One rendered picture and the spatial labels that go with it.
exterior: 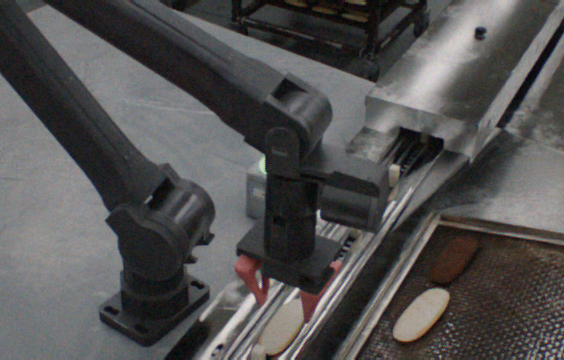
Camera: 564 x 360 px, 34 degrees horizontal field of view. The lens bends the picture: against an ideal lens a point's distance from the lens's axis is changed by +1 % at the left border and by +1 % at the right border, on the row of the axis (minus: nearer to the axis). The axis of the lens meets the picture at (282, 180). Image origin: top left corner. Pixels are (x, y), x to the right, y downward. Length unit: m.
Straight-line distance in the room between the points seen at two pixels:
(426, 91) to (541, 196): 0.24
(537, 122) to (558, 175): 0.17
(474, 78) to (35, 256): 0.73
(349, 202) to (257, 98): 0.14
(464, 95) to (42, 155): 0.66
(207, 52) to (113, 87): 0.74
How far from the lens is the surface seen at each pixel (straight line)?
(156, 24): 0.92
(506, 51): 1.60
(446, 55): 1.56
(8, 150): 1.49
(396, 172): 1.34
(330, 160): 0.93
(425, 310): 1.05
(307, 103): 0.91
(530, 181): 1.45
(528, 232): 1.18
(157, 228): 1.01
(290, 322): 1.08
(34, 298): 1.20
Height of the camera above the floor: 1.60
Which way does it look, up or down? 34 degrees down
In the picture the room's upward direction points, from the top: 2 degrees clockwise
